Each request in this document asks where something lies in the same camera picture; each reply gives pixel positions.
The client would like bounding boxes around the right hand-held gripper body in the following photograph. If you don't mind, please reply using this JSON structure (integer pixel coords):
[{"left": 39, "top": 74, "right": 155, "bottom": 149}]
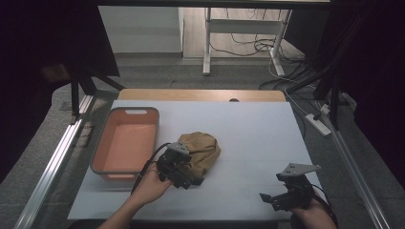
[{"left": 275, "top": 162, "right": 321, "bottom": 211}]

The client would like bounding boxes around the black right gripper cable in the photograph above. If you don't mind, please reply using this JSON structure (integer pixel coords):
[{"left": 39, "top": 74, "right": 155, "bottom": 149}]
[{"left": 313, "top": 183, "right": 339, "bottom": 229}]

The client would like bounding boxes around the dark curtain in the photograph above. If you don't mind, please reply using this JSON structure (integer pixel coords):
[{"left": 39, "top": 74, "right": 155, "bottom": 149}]
[
  {"left": 0, "top": 0, "right": 121, "bottom": 185},
  {"left": 329, "top": 0, "right": 405, "bottom": 189}
]

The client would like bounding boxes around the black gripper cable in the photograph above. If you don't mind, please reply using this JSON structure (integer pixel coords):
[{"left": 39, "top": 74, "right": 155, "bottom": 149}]
[
  {"left": 313, "top": 183, "right": 339, "bottom": 229},
  {"left": 131, "top": 141, "right": 173, "bottom": 196}
]

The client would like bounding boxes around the orange plastic basket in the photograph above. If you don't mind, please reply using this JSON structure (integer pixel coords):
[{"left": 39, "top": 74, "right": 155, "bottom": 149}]
[{"left": 90, "top": 106, "right": 160, "bottom": 183}]

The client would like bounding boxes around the tangle of floor cables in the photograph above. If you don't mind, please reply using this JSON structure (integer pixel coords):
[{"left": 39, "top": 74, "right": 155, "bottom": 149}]
[{"left": 209, "top": 8, "right": 309, "bottom": 66}]

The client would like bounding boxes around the black metal stand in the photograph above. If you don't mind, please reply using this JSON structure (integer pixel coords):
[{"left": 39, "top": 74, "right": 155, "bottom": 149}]
[
  {"left": 69, "top": 73, "right": 127, "bottom": 117},
  {"left": 286, "top": 0, "right": 362, "bottom": 132}
]

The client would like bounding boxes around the wooden table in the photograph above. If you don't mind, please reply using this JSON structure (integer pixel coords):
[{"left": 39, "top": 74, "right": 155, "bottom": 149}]
[{"left": 117, "top": 88, "right": 288, "bottom": 103}]

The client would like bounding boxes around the person's left hand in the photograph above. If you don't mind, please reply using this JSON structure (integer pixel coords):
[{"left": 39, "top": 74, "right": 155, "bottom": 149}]
[{"left": 128, "top": 163, "right": 175, "bottom": 208}]

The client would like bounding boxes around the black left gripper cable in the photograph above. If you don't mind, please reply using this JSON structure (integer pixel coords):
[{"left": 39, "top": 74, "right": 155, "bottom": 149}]
[{"left": 131, "top": 141, "right": 173, "bottom": 196}]

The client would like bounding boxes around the tan cloth bag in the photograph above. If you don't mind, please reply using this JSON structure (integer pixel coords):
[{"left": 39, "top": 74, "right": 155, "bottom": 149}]
[{"left": 176, "top": 131, "right": 223, "bottom": 187}]

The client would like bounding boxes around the white desk frame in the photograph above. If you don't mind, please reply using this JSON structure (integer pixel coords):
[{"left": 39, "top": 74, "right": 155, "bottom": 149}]
[{"left": 202, "top": 7, "right": 292, "bottom": 77}]

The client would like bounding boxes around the white power strip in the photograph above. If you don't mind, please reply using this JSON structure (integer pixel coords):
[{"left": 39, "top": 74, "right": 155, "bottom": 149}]
[{"left": 304, "top": 113, "right": 333, "bottom": 137}]

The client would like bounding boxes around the person's right hand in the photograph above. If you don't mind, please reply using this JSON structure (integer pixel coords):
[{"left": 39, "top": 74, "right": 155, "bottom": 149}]
[{"left": 290, "top": 198, "right": 338, "bottom": 229}]

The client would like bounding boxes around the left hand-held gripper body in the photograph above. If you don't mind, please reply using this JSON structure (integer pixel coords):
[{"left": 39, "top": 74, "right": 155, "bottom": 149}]
[{"left": 156, "top": 141, "right": 193, "bottom": 184}]

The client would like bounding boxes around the aluminium rail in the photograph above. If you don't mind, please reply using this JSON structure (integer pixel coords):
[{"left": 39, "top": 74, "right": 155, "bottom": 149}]
[
  {"left": 318, "top": 100, "right": 392, "bottom": 229},
  {"left": 13, "top": 94, "right": 96, "bottom": 229}
]

